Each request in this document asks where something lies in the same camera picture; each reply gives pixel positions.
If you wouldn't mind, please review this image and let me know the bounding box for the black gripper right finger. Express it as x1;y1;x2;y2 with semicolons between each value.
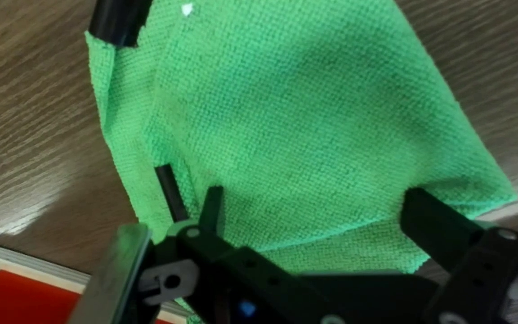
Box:
400;189;482;268

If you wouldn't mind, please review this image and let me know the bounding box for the green towel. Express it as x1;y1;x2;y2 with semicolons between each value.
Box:
87;0;517;273

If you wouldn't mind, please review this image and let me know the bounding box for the red and white box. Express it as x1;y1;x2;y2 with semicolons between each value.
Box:
0;243;189;324

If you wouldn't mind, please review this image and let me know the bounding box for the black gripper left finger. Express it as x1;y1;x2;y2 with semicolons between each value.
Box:
200;185;223;236

